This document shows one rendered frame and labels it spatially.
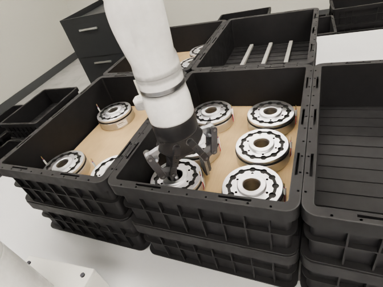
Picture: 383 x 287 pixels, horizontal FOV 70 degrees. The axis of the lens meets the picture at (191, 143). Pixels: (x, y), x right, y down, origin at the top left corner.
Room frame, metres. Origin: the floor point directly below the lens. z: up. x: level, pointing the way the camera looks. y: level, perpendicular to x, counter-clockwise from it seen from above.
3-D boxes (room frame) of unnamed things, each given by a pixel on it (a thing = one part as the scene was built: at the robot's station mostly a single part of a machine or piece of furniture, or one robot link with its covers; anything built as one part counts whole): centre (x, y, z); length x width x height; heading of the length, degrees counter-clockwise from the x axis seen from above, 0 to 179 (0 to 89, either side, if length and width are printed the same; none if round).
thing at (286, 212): (0.44, -0.07, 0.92); 0.40 x 0.30 x 0.02; 149
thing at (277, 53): (0.78, -0.28, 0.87); 0.40 x 0.30 x 0.11; 149
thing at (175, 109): (0.41, 0.02, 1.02); 0.11 x 0.09 x 0.06; 14
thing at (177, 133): (0.39, 0.02, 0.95); 0.08 x 0.08 x 0.09
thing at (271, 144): (0.40, -0.13, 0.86); 0.05 x 0.05 x 0.01
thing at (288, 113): (0.50, -0.19, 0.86); 0.10 x 0.10 x 0.01
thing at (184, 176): (0.38, 0.05, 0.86); 0.05 x 0.05 x 0.01
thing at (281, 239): (0.44, -0.07, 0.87); 0.40 x 0.30 x 0.11; 149
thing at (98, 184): (0.59, 0.18, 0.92); 0.40 x 0.30 x 0.02; 149
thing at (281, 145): (0.40, -0.13, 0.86); 0.10 x 0.10 x 0.01
